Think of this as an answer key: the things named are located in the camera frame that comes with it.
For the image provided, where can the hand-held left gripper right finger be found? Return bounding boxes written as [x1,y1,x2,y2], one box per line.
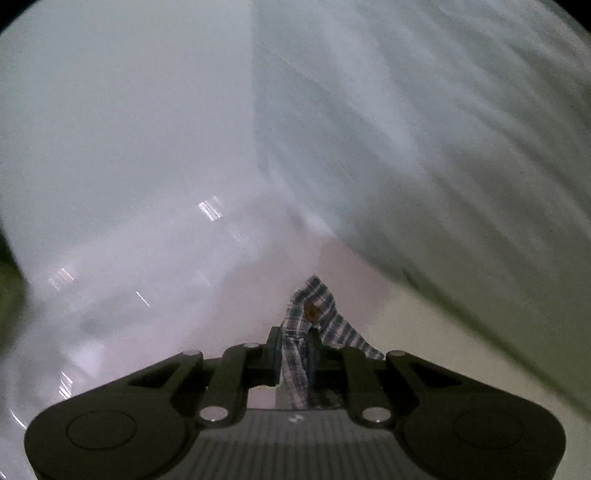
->
[308,326,468,426]

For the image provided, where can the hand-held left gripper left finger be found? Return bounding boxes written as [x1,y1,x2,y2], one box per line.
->
[124,326,283,426]

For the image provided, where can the blue plaid shirt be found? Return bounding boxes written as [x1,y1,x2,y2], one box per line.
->
[279,275,385,409]

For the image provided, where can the light blue printed bedsheet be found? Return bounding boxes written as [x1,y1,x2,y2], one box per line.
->
[252,0,591,370]

